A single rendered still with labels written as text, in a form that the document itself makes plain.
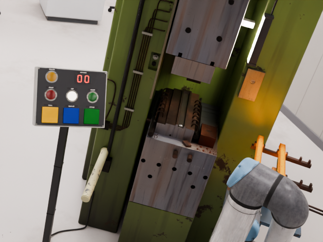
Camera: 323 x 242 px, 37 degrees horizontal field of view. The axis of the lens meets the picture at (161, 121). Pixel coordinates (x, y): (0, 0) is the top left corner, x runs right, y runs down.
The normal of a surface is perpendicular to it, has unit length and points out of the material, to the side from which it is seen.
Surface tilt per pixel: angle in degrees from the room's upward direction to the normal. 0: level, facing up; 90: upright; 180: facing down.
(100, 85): 60
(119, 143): 90
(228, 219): 87
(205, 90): 90
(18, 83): 0
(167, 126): 90
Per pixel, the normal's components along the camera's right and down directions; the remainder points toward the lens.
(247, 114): -0.13, 0.49
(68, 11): 0.35, 0.56
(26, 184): 0.23, -0.83
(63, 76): 0.37, 0.07
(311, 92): -0.89, 0.03
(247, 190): -0.48, 0.33
